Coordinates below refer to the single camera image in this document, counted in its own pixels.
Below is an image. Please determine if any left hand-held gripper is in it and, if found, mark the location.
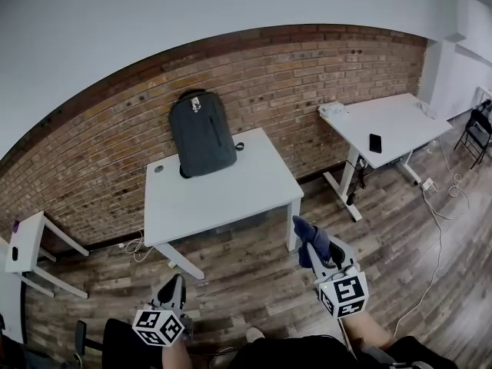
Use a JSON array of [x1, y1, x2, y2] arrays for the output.
[[132, 274, 194, 349]]

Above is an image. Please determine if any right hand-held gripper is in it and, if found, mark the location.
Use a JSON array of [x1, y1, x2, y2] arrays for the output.
[[305, 238, 370, 320]]

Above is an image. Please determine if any dark blue cloth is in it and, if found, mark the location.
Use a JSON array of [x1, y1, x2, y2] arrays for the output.
[[291, 215, 331, 271]]

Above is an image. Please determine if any dark grey backpack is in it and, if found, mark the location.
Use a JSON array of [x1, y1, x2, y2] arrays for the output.
[[168, 88, 246, 179]]

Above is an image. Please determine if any person's right forearm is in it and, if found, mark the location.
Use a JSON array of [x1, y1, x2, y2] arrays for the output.
[[340, 308, 393, 351]]

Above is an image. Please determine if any person's left forearm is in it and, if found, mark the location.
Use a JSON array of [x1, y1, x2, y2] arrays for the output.
[[161, 340, 191, 369]]

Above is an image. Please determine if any black office chair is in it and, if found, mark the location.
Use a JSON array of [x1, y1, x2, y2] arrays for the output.
[[74, 318, 165, 369]]

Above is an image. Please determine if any person's light shoe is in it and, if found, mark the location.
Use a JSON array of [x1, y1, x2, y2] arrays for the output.
[[244, 326, 266, 346]]

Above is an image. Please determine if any person's black clothing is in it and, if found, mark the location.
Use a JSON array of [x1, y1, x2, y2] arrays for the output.
[[228, 334, 458, 369]]

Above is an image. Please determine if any white square table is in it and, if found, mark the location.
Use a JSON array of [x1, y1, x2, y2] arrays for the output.
[[143, 127, 304, 280]]

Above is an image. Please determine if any white standing desk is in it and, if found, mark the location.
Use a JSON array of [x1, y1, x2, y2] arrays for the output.
[[317, 92, 454, 222]]

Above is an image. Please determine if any white green tissue box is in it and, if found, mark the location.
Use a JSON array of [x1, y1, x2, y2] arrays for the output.
[[317, 103, 349, 118]]

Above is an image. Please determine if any small white side table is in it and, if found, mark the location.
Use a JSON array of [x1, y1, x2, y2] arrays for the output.
[[4, 210, 90, 298]]

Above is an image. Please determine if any black folding chair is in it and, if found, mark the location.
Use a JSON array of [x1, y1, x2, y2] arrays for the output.
[[454, 98, 492, 170]]

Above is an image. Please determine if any white charger with cable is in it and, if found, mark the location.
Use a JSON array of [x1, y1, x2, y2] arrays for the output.
[[118, 231, 155, 263]]

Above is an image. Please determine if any black cable bundle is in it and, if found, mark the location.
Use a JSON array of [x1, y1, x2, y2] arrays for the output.
[[344, 158, 376, 207]]

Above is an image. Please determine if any long white floor cable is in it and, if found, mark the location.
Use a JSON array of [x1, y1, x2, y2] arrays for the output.
[[391, 188, 445, 337]]

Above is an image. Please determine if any coiled white cable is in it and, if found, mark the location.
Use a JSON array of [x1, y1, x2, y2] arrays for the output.
[[437, 140, 472, 222]]

